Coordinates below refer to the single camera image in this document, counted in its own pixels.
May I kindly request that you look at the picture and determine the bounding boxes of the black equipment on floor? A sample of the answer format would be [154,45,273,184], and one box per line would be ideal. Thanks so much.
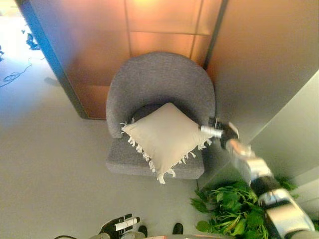
[20,29,40,51]

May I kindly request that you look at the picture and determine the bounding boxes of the copper partition screen dark frame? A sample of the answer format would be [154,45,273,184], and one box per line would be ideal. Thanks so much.
[14,0,229,120]

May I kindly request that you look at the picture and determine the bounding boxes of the grey fabric armchair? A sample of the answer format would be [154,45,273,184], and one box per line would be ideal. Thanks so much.
[105,51,216,180]

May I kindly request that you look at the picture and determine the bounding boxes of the black right robot foot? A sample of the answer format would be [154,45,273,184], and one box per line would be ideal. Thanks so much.
[172,223,184,236]

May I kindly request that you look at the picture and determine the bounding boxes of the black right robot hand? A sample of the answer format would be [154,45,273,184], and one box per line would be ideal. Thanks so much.
[199,118,240,150]

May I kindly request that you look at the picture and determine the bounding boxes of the thin black floor cable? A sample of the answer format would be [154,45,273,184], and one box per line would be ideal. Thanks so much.
[0,58,33,88]

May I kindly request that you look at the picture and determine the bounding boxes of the green leafy plant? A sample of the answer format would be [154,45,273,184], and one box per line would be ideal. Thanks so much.
[190,177,319,239]

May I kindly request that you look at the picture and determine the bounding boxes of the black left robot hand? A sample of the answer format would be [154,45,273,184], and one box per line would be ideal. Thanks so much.
[99,213,142,236]

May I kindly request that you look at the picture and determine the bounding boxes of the black robot foot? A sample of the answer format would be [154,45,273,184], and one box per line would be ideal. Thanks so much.
[172,223,184,236]
[137,225,149,238]

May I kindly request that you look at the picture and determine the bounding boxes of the black left robot foot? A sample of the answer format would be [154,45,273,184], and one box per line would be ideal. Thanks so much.
[137,225,149,238]

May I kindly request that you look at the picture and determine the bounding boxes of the white tasselled pillow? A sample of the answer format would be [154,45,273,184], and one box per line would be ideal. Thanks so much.
[120,102,214,185]

